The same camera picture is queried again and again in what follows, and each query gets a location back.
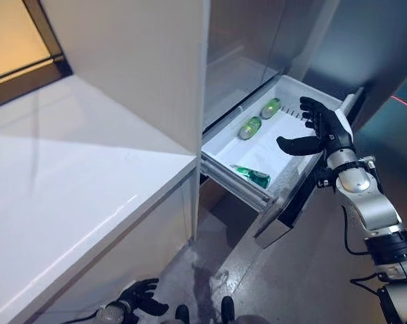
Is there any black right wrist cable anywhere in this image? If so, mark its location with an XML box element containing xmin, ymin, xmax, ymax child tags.
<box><xmin>340</xmin><ymin>205</ymin><xmax>387</xmax><ymax>295</ymax></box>

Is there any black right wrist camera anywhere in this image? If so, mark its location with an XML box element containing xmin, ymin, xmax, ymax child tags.
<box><xmin>312</xmin><ymin>164</ymin><xmax>341</xmax><ymax>190</ymax></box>

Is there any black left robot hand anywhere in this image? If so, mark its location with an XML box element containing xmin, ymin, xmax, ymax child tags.
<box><xmin>117</xmin><ymin>278</ymin><xmax>169</xmax><ymax>317</ymax></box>

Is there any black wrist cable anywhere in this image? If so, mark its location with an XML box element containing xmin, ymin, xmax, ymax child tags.
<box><xmin>59</xmin><ymin>311</ymin><xmax>100</xmax><ymax>324</ymax></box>
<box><xmin>340</xmin><ymin>205</ymin><xmax>387</xmax><ymax>295</ymax></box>

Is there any fridge drawer with white tray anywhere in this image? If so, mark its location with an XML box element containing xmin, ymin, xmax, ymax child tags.
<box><xmin>199</xmin><ymin>74</ymin><xmax>365</xmax><ymax>250</ymax></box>

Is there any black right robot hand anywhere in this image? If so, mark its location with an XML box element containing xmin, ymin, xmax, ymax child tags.
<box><xmin>276</xmin><ymin>97</ymin><xmax>355</xmax><ymax>157</ymax></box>

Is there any tall white cabinet panel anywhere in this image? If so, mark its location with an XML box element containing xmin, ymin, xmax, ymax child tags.
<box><xmin>40</xmin><ymin>0</ymin><xmax>211</xmax><ymax>241</ymax></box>

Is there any black left robot foot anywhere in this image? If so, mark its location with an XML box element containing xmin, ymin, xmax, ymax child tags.
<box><xmin>174</xmin><ymin>304</ymin><xmax>190</xmax><ymax>324</ymax></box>

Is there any black robot foot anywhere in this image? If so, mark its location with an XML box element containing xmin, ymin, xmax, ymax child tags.
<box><xmin>220</xmin><ymin>296</ymin><xmax>236</xmax><ymax>324</ymax></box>
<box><xmin>174</xmin><ymin>304</ymin><xmax>190</xmax><ymax>324</ymax></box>

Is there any black right robot foot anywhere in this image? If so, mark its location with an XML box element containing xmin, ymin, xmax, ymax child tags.
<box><xmin>220</xmin><ymin>296</ymin><xmax>236</xmax><ymax>324</ymax></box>

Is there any tall silver side cabinet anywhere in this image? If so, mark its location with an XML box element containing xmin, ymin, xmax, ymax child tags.
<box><xmin>287</xmin><ymin>0</ymin><xmax>407</xmax><ymax>136</ymax></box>

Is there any dark window frame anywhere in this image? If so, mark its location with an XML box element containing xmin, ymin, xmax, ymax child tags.
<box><xmin>0</xmin><ymin>0</ymin><xmax>73</xmax><ymax>112</ymax></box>

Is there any stainless steel fridge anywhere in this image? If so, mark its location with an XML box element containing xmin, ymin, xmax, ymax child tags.
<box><xmin>202</xmin><ymin>0</ymin><xmax>341</xmax><ymax>136</ymax></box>

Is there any green drink can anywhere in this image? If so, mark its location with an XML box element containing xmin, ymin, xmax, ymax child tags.
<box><xmin>238</xmin><ymin>115</ymin><xmax>263</xmax><ymax>140</ymax></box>
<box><xmin>259</xmin><ymin>97</ymin><xmax>282</xmax><ymax>120</ymax></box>
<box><xmin>230</xmin><ymin>163</ymin><xmax>272</xmax><ymax>190</ymax></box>

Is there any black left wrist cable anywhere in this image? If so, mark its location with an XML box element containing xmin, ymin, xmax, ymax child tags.
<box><xmin>59</xmin><ymin>311</ymin><xmax>100</xmax><ymax>324</ymax></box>

